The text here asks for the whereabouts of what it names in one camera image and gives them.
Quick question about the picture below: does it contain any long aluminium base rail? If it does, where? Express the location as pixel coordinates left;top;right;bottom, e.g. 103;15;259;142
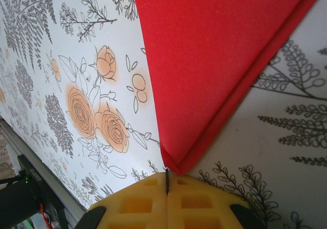
0;119;90;229

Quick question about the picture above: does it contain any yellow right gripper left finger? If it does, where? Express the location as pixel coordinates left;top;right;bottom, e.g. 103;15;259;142
81;171;169;229

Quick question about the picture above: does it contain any red square cloth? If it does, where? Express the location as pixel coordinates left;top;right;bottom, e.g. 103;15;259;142
130;0;327;177

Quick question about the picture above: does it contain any floral patterned table cover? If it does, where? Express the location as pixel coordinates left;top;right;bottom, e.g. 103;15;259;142
0;0;327;229

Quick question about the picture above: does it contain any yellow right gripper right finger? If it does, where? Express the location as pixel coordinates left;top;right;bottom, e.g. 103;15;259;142
168;174;265;229

